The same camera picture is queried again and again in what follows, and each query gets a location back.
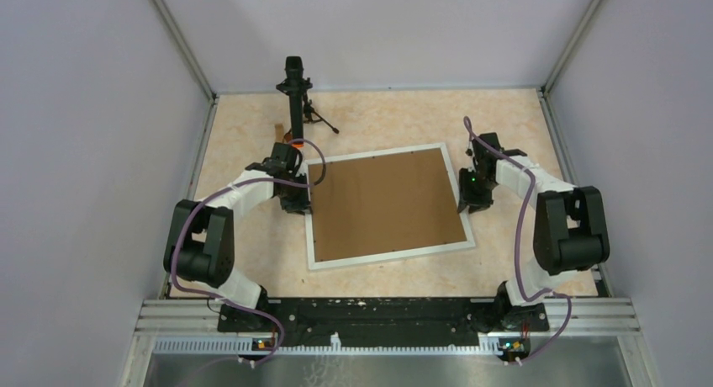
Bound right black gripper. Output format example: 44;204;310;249
456;167;495;215

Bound white picture frame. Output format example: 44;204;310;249
303;142;478;272

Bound brown backing board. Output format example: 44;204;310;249
309;148;469;263

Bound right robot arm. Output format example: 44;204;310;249
457;132;610;331

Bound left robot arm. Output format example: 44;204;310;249
163;139;314;331

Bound small wooden block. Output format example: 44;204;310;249
274;124;285;143

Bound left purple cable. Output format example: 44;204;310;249
169;138;329;368

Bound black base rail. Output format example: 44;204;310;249
217;297;550;348

